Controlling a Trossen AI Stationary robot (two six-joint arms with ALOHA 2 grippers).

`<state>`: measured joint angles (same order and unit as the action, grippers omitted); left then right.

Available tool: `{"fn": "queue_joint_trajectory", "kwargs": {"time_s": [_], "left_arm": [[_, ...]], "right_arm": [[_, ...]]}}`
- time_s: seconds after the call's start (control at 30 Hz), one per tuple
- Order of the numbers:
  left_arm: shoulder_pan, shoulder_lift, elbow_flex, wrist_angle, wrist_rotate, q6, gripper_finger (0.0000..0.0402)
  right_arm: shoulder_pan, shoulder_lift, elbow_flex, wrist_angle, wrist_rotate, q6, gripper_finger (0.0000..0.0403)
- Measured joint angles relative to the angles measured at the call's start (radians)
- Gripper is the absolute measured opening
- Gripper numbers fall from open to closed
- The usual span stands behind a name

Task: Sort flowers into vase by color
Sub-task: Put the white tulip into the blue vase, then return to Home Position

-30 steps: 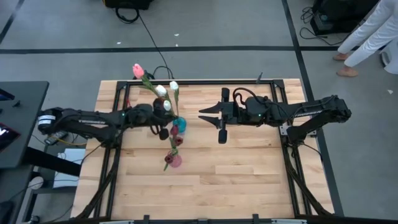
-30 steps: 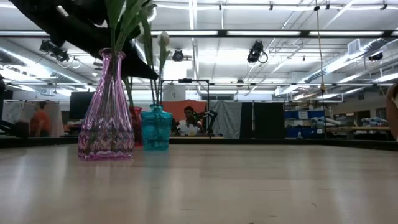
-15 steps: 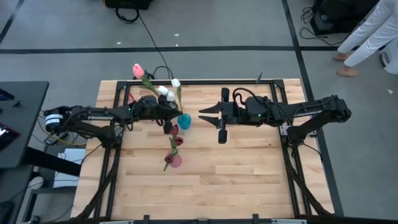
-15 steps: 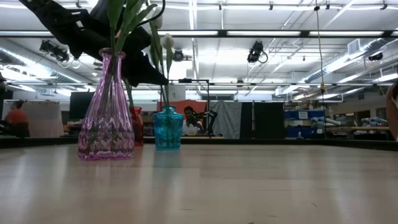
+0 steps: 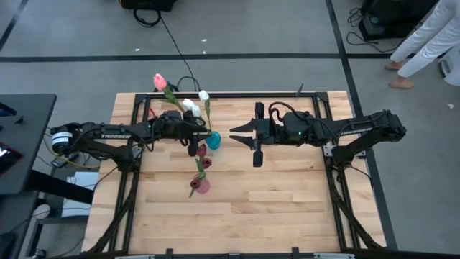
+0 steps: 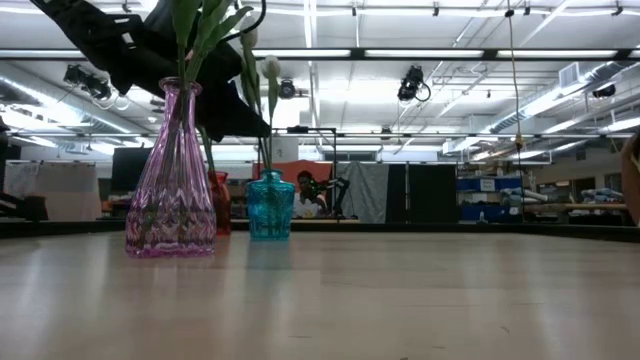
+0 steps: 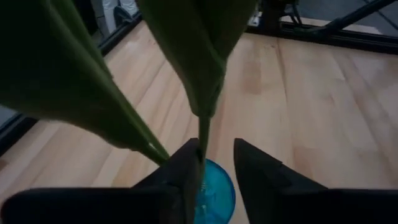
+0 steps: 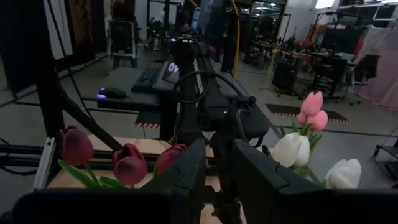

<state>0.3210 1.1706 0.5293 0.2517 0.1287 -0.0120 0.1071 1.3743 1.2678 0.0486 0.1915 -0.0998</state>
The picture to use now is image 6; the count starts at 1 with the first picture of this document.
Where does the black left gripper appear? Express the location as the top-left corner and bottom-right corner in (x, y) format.
(97, 13), (272, 144)

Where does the white tulip flower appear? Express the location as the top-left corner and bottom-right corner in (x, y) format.
(260, 54), (282, 171)
(238, 27), (266, 171)

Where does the red glass vase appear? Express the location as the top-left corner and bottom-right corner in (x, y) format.
(207, 170), (233, 236)

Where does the blue glass vase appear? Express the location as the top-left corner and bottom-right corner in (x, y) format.
(244, 168), (297, 242)

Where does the purple glass vase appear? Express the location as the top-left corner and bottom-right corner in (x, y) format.
(124, 76), (218, 259)

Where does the long ceiling light bar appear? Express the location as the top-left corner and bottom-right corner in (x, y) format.
(363, 48), (485, 59)
(252, 48), (352, 58)
(496, 48), (620, 59)

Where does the orange partition panel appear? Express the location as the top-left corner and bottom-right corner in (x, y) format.
(251, 159), (335, 201)

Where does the person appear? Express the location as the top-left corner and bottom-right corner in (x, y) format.
(295, 169), (331, 219)

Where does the black monitor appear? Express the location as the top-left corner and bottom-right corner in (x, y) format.
(110, 147), (153, 194)

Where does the grey curtain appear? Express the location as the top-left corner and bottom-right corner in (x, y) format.
(335, 162), (390, 225)

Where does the white cloth board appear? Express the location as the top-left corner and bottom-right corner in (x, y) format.
(3, 160), (103, 222)

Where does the black partition panel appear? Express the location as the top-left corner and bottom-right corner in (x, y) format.
(388, 163), (459, 225)

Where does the blue storage bin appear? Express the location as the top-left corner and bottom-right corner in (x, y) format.
(459, 204), (524, 223)
(455, 177), (524, 192)

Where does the white ceiling air vent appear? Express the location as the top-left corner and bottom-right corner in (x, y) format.
(558, 61), (582, 90)

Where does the wooden top workbench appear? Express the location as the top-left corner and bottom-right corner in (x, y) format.
(522, 201), (630, 225)

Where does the thin black stand frame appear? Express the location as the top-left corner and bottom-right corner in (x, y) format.
(272, 125), (340, 221)

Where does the black aluminium table frame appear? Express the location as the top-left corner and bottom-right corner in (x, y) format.
(0, 218), (640, 245)

